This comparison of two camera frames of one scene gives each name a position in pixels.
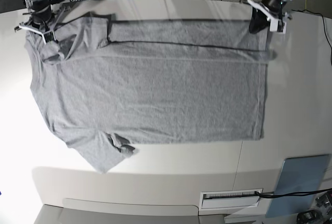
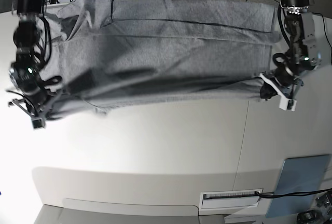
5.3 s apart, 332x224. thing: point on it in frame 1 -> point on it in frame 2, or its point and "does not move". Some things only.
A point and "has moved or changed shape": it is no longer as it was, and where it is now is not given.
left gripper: x=44 y=23 -> x=36 y=96
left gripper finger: x=259 y=22 -> x=267 y=91
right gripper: x=275 y=3 -> x=284 y=81
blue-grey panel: x=300 y=174 does not move
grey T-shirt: x=109 y=84 has moved or changed shape
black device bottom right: x=310 y=217 does not move
